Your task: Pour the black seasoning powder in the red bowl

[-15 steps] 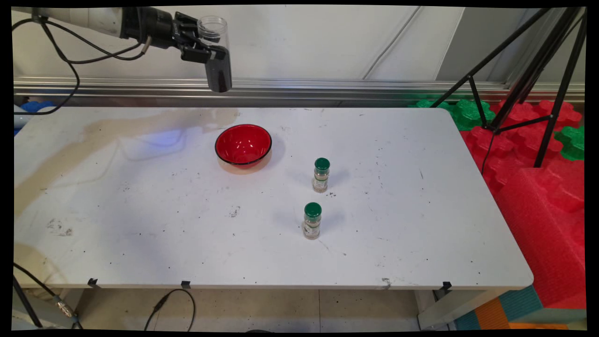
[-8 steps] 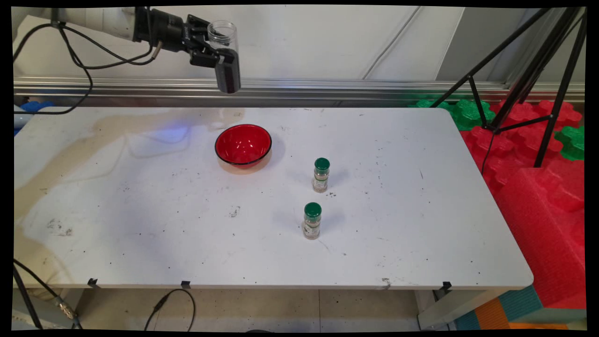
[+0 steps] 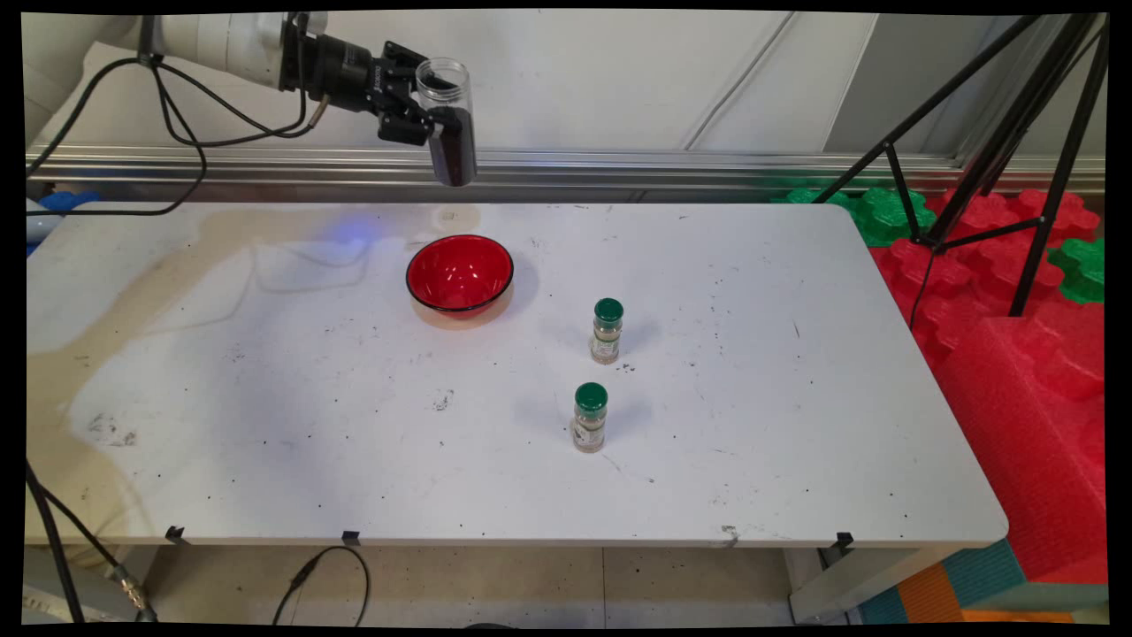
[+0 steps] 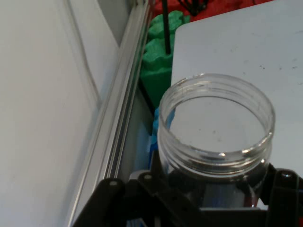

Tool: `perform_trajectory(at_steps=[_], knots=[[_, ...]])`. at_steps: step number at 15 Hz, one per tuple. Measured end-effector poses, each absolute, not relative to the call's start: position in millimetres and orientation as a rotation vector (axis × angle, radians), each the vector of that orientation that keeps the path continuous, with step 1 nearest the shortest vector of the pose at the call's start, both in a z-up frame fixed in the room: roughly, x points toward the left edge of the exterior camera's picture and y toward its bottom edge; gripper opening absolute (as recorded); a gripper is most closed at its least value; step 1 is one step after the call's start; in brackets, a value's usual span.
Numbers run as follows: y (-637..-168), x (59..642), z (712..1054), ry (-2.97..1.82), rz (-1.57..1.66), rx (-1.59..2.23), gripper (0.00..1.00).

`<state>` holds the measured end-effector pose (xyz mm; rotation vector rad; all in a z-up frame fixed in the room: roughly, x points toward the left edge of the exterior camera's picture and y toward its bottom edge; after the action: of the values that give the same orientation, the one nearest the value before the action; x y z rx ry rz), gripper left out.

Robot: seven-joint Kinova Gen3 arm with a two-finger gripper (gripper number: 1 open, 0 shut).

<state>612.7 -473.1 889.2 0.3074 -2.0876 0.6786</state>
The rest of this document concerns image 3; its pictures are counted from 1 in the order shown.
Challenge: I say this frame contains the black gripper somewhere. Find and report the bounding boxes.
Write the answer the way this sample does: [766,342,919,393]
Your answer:
[305,34,443,147]

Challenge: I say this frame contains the clear jar with black grains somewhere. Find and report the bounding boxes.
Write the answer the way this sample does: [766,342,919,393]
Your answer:
[414,58,478,188]

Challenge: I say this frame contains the red bowl with black rim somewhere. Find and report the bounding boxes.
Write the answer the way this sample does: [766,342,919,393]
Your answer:
[405,234,516,319]

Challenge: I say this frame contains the spice bottle with green cap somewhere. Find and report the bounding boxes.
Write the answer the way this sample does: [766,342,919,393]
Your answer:
[590,297,625,365]
[570,382,609,454]

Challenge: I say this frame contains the blue plastic item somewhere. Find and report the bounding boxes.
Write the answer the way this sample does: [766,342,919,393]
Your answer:
[37,189,100,215]

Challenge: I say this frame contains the green foam puzzle block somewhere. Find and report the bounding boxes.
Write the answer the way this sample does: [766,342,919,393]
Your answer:
[769,187,854,209]
[853,186,938,248]
[1048,237,1106,304]

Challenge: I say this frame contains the grey table leg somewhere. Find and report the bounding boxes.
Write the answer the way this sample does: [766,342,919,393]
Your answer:
[787,544,965,625]
[25,549,147,625]

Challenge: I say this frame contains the red foam puzzle block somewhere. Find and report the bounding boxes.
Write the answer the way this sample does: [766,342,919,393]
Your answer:
[924,188,1103,266]
[871,237,1067,368]

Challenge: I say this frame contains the black tripod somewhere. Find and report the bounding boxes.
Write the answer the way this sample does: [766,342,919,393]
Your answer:
[809,13,1111,318]

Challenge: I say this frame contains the large red foam block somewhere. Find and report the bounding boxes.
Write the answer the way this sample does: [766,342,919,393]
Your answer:
[933,299,1108,585]

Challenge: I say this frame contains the orange foam floor tile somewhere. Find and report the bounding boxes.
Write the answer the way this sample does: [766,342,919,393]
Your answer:
[898,562,1075,625]

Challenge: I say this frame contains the teal foam floor tile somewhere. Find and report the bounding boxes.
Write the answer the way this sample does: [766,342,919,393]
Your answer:
[858,540,1027,625]

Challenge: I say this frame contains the grey foam floor tile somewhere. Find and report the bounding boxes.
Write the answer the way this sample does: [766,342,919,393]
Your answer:
[973,582,1108,625]

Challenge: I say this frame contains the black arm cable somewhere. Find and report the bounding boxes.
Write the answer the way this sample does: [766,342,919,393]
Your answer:
[27,53,333,218]

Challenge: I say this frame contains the aluminium wall rail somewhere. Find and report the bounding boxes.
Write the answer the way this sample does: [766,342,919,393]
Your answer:
[27,144,1106,197]

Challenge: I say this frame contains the black cable strap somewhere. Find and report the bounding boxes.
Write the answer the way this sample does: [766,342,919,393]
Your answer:
[137,13,165,68]

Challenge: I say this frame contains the white wall cable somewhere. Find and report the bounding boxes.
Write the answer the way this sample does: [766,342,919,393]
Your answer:
[683,12,797,151]

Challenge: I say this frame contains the black looped floor cable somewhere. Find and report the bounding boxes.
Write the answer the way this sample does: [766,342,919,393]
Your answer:
[272,546,371,627]

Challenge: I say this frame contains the black cable with metal connector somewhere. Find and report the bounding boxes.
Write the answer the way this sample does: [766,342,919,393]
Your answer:
[25,460,160,625]

